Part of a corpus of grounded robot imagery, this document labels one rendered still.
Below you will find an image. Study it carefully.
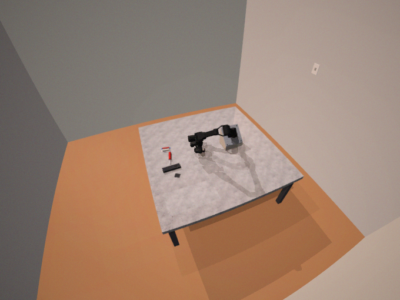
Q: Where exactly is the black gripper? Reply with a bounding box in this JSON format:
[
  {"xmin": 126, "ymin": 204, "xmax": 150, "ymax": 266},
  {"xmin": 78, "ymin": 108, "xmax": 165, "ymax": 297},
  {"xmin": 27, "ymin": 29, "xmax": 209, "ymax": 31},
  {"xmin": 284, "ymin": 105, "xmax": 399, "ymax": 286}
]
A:
[{"xmin": 195, "ymin": 141, "xmax": 203, "ymax": 154}]

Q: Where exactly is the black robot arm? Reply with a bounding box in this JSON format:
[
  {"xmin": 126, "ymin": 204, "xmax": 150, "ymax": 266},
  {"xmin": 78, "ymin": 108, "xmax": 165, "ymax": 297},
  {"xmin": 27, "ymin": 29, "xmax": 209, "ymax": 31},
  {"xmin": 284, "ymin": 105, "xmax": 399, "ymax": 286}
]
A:
[{"xmin": 188, "ymin": 125, "xmax": 237, "ymax": 147}]

